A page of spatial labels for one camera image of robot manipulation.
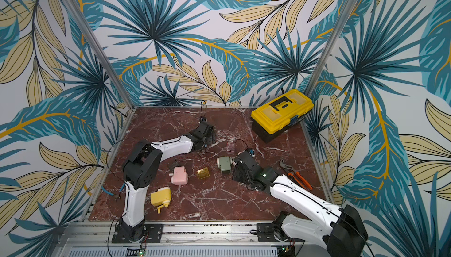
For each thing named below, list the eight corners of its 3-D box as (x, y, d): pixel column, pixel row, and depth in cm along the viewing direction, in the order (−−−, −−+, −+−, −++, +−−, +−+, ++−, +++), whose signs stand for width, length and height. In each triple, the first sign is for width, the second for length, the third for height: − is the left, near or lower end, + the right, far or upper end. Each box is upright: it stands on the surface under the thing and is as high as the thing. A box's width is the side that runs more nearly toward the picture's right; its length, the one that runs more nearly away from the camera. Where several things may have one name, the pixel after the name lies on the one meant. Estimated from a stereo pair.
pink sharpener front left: (170, 184, 89) (168, 180, 84) (173, 170, 93) (171, 166, 89) (187, 185, 89) (185, 180, 84) (189, 170, 93) (187, 166, 89)
